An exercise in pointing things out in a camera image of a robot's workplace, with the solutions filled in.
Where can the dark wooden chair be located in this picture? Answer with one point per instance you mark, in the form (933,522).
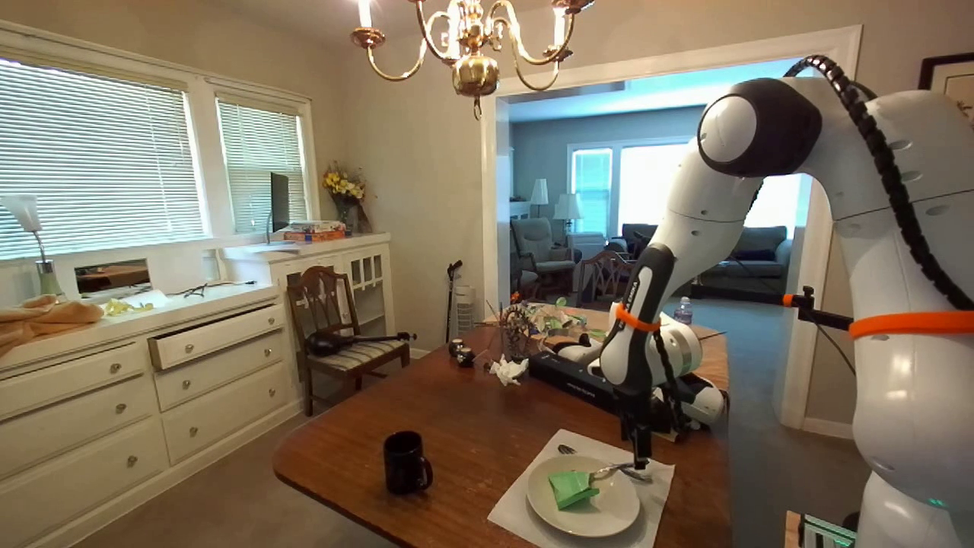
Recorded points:
(324,307)

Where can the black ukulele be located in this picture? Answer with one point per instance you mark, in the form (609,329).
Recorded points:
(337,342)

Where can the white glass-door cabinet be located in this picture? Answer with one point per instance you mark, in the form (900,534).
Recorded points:
(354,253)

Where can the wide white window blind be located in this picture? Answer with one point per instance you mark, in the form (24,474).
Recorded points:
(94,158)

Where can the black case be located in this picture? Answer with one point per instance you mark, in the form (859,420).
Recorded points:
(566,372)

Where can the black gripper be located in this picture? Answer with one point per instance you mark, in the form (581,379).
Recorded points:
(639,413)

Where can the yellow flowers in vase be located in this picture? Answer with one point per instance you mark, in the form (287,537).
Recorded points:
(342,186)

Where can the silver fork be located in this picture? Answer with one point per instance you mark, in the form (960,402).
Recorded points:
(609,470)

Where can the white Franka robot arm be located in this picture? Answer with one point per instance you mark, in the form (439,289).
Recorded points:
(913,202)

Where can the black mug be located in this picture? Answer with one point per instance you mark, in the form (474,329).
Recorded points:
(402,464)

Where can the black rod with orange clamp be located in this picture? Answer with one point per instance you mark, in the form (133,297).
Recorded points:
(811,308)

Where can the white table lamp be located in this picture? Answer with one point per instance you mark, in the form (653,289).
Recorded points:
(538,194)

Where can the white desk lamp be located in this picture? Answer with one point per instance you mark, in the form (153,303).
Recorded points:
(29,214)

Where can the white round plate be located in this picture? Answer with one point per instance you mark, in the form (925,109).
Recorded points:
(609,512)

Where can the narrow white window blind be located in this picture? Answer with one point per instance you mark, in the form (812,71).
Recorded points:
(259,168)

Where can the black framed picture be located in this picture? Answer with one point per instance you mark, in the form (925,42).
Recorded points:
(947,73)

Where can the brown cloth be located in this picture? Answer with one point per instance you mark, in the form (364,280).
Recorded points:
(46,318)

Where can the brass chandelier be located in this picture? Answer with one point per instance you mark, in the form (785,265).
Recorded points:
(472,50)

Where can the white dresser with drawers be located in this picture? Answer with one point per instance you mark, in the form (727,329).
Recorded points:
(91,426)

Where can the grey armchair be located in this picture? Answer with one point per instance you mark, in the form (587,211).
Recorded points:
(535,259)

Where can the green folded napkin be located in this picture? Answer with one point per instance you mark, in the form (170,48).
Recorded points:
(571,492)

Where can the black stand with camera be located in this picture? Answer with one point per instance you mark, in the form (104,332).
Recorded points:
(450,307)

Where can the white crumpled cloth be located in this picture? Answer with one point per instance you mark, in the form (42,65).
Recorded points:
(505,369)

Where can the wooden robot stand frame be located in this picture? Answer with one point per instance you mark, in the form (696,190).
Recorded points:
(823,534)

